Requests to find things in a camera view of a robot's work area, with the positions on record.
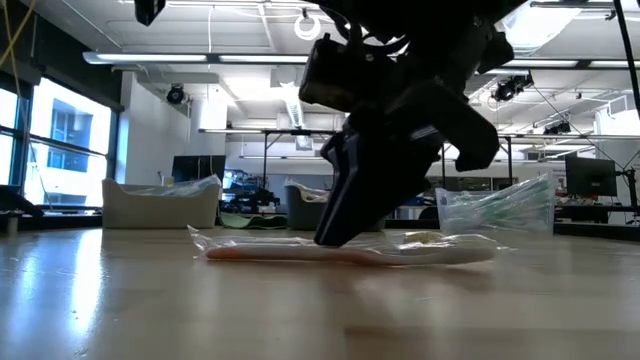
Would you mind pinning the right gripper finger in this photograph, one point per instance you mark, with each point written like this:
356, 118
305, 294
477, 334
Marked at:
385, 175
337, 175

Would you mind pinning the clear plastic bin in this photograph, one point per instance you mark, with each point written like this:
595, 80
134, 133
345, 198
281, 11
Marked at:
447, 200

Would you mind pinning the green toothbrush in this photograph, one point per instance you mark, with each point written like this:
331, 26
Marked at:
520, 207
500, 201
490, 215

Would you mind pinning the white plastic bin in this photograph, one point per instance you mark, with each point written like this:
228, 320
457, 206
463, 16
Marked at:
160, 212

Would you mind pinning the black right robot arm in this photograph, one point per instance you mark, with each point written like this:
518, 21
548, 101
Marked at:
425, 20

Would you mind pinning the blue crate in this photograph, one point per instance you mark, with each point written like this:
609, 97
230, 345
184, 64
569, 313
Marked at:
412, 201

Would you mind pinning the dark grey-green plastic bin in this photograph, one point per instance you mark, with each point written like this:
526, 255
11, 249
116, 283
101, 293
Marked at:
302, 215

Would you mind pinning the blue equipment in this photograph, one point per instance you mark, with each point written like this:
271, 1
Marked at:
247, 192

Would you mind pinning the green cloth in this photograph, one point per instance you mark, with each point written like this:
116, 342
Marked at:
255, 221

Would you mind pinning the long ceiling light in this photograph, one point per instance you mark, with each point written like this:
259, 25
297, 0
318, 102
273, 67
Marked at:
150, 58
550, 63

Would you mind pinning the black screen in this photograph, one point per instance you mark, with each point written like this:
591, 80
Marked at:
197, 167

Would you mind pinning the black monitor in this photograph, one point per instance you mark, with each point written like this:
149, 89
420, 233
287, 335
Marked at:
590, 175

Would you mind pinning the black monitor stand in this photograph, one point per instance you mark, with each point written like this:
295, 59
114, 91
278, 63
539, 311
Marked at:
631, 190

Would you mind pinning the black desk frame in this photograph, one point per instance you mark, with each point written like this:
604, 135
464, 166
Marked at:
510, 150
300, 133

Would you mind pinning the black ceiling camera cluster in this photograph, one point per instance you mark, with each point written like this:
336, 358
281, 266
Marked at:
510, 89
557, 129

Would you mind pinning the silver ceiling duct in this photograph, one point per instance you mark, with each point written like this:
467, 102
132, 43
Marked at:
540, 25

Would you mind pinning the black dome camera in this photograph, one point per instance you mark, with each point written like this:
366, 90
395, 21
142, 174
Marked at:
175, 94

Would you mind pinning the black window frame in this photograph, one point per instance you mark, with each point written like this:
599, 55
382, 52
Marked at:
20, 150

